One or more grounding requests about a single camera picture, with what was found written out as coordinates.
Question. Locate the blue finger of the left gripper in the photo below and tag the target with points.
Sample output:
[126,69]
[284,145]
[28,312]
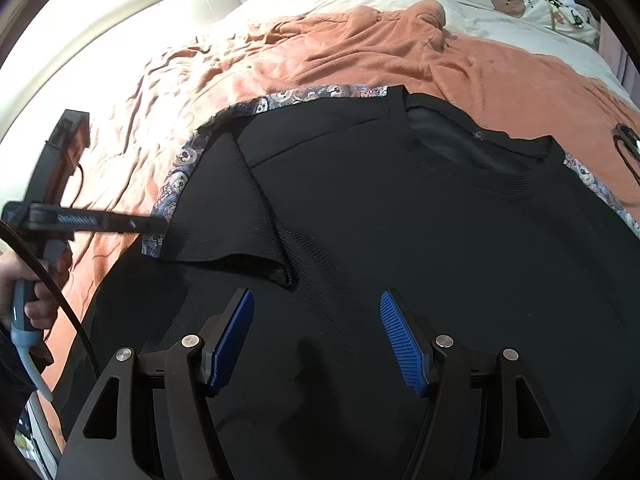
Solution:
[51,218]

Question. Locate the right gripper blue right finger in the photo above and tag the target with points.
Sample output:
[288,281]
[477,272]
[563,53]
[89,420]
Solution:
[486,416]

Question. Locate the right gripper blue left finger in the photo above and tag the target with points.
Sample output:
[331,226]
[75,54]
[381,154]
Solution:
[147,416]

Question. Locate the black t-shirt patterned trim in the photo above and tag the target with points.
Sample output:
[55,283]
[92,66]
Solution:
[319,207]

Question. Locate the brown fleece blanket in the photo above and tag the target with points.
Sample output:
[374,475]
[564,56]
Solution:
[365,53]

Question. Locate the cream padded headboard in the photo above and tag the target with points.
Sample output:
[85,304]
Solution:
[70,47]

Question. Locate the white bed sheet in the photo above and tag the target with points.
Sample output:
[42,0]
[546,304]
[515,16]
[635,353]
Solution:
[461,18]

